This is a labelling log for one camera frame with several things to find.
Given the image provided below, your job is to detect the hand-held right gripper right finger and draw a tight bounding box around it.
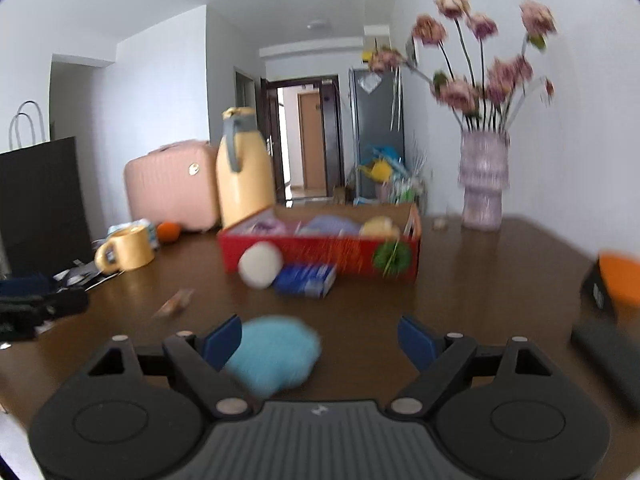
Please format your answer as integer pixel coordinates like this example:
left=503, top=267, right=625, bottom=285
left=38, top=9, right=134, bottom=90
left=386, top=314, right=555, bottom=420

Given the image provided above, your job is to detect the pink hard suitcase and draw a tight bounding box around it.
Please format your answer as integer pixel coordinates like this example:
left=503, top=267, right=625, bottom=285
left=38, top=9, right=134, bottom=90
left=124, top=140, right=222, bottom=233

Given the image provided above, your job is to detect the purple fabric hat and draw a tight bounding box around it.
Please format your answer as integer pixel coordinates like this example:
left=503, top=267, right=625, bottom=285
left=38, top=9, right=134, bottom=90
left=297, top=215, right=362, bottom=237

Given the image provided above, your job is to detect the lilac ribbed vase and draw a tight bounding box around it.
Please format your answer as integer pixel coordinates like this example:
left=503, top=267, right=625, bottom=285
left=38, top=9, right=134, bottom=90
left=459, top=130, right=511, bottom=232

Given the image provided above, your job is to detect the yellow plush toy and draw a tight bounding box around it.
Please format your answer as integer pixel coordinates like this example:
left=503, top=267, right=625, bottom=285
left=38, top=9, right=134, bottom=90
left=360, top=216, right=401, bottom=239

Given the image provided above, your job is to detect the black paper bag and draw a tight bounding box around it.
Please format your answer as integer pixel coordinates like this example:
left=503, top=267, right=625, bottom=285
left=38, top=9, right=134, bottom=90
left=0, top=101, right=93, bottom=278

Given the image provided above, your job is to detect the green bath pouf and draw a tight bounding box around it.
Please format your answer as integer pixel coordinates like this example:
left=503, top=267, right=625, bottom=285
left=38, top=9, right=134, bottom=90
left=372, top=241, right=412, bottom=277

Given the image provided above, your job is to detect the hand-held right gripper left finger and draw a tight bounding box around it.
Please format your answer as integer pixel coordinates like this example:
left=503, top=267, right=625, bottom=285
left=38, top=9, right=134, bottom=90
left=87, top=314, right=257, bottom=420

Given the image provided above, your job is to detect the dark grey refrigerator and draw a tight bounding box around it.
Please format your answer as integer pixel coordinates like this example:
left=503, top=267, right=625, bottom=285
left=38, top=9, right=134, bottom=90
left=348, top=66, right=406, bottom=201

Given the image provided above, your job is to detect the red cardboard box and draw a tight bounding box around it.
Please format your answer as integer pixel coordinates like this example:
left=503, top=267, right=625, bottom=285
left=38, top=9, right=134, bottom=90
left=217, top=202, right=422, bottom=282

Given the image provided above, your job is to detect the orange and black box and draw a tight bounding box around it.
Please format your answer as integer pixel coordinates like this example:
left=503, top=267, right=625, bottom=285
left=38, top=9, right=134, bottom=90
left=579, top=250, right=640, bottom=321

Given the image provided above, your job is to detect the dark blue pouch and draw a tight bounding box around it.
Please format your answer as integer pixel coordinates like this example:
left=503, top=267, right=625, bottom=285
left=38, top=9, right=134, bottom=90
left=0, top=274, right=57, bottom=295

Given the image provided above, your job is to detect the blue plush toy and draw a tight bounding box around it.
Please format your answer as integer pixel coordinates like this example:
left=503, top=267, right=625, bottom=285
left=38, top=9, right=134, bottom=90
left=222, top=315, right=322, bottom=397

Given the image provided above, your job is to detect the yellow mug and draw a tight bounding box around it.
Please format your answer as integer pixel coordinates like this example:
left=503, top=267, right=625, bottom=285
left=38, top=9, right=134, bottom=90
left=95, top=225, right=156, bottom=275

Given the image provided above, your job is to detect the clear plastic wrap bundle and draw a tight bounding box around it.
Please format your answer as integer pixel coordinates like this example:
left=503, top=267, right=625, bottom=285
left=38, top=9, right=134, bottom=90
left=380, top=152, right=428, bottom=206

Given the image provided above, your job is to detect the brown wooden door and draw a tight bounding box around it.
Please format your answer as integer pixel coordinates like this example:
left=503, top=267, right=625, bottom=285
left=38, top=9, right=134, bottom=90
left=297, top=92, right=328, bottom=188

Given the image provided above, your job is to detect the blue tissue packet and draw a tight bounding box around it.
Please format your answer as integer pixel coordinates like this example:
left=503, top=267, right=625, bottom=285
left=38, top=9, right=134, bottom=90
left=273, top=262, right=337, bottom=300

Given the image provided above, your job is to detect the yellow thermos jug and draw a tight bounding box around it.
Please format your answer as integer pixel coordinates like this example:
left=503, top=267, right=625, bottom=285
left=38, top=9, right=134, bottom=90
left=216, top=106, right=277, bottom=231

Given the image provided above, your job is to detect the yellow and blue toy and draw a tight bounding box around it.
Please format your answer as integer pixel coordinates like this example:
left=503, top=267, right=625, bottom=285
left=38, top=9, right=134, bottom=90
left=357, top=146, right=406, bottom=183

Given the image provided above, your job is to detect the purple satin scrunchie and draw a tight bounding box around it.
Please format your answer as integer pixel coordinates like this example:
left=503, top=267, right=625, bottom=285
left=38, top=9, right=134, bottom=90
left=245, top=215, right=296, bottom=236

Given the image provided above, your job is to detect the small snack packet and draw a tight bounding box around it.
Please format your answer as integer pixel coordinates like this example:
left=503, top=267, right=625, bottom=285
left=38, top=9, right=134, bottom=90
left=152, top=288, right=195, bottom=318

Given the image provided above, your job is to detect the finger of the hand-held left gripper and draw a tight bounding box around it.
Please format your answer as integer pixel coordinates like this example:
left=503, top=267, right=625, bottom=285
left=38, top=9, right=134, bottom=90
left=47, top=288, right=92, bottom=321

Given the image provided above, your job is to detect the white round sponge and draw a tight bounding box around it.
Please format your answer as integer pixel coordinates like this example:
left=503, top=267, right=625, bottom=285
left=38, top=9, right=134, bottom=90
left=237, top=241, right=285, bottom=290

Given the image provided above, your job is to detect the dried pink rose bouquet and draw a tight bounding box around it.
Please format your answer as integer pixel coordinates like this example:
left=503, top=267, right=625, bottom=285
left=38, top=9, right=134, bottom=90
left=367, top=0, right=558, bottom=133

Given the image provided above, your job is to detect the yellow box on refrigerator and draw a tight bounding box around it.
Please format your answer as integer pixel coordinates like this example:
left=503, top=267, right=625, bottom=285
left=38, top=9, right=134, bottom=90
left=361, top=37, right=391, bottom=63

